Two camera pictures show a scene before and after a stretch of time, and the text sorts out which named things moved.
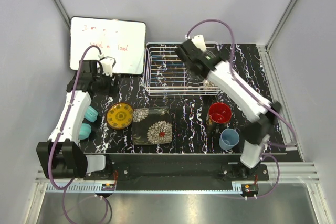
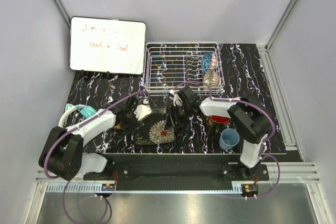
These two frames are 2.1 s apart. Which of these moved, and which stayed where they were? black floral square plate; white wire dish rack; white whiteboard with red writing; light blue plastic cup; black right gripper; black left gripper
Moved: black left gripper; black right gripper
Stayed: white wire dish rack; black floral square plate; light blue plastic cup; white whiteboard with red writing
